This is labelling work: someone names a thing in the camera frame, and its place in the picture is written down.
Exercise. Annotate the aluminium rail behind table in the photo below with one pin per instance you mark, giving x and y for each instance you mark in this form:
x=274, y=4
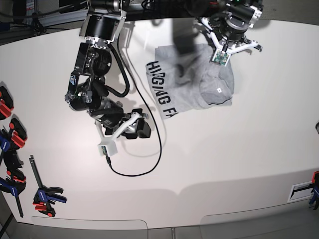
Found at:
x=63, y=18

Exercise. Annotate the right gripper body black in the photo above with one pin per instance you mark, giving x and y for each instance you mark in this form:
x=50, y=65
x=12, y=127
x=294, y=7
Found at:
x=140, y=128

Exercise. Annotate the clamp at lower left edge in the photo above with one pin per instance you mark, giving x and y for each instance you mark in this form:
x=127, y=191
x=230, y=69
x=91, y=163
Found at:
x=15, y=182

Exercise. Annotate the bar clamp on table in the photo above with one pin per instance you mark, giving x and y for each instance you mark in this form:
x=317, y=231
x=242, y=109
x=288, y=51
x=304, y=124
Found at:
x=45, y=197

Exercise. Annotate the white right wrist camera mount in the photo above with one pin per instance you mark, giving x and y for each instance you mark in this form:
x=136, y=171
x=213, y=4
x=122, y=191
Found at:
x=108, y=138

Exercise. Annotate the blue clamp at right edge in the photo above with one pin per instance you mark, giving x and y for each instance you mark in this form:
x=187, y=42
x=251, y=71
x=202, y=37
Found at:
x=315, y=198

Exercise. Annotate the grey T-shirt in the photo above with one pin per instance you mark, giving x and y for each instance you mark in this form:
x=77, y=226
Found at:
x=186, y=79

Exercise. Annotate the dark object at right edge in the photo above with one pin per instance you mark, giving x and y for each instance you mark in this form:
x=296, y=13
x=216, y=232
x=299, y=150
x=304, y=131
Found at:
x=317, y=127

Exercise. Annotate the clamp at middle left edge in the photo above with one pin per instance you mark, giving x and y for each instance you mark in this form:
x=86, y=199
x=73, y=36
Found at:
x=10, y=142

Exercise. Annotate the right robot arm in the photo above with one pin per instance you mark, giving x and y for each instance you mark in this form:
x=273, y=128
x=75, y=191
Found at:
x=87, y=90

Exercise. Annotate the clamp at upper left edge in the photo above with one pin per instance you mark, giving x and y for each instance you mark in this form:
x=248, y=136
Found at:
x=6, y=103

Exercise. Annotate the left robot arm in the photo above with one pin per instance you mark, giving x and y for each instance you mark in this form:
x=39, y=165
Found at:
x=248, y=11

